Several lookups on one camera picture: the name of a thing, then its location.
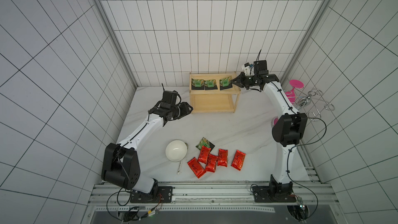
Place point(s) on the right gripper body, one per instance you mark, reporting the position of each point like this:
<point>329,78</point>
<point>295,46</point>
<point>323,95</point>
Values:
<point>243,80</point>

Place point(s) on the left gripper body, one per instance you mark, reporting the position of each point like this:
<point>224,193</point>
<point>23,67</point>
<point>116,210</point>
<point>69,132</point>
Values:
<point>176,112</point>

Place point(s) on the green tea bag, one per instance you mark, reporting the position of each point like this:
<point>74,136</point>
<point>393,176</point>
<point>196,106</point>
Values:
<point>225,83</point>
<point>210,84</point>
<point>206,143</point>
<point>197,84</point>

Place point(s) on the wooden two-tier shelf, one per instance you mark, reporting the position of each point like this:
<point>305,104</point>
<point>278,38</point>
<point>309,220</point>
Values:
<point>214,101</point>

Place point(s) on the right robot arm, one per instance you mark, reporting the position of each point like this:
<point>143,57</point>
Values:
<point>288,129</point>

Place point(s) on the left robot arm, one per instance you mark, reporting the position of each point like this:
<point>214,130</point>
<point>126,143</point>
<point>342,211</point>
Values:
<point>121,165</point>

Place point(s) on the red tea bag upper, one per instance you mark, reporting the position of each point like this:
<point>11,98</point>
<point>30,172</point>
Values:
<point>204,153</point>

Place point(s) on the red tea bag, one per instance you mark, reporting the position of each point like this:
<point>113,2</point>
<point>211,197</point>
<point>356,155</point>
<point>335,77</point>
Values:
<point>222,158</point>
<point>196,168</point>
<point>238,160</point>
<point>211,165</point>
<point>204,153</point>

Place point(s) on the red tea bag middle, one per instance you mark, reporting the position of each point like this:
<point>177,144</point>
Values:
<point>211,165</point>

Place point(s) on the red tea bag leftmost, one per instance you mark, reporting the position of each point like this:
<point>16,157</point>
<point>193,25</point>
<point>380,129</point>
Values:
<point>196,168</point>

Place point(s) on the red tea bag centre right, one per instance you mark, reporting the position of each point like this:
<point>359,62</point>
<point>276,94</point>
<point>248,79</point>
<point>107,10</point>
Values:
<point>222,158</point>

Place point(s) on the red tea bag rightmost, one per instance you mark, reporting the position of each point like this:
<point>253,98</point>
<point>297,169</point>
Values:
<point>238,160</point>

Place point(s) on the pink plastic wine glass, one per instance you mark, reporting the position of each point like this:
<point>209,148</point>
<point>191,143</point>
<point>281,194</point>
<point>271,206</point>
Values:
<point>295,84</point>

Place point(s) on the white bowl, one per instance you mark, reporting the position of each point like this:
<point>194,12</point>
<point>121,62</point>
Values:
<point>176,150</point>

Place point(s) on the chrome cup rack stand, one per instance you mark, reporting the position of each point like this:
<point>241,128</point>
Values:
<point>311,103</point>

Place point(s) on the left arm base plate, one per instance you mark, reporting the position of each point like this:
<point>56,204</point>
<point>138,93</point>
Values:
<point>162,194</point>

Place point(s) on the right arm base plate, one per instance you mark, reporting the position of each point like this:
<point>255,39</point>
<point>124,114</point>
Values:
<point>273,194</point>

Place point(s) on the aluminium rail frame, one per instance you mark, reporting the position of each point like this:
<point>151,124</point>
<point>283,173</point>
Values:
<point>215,203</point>

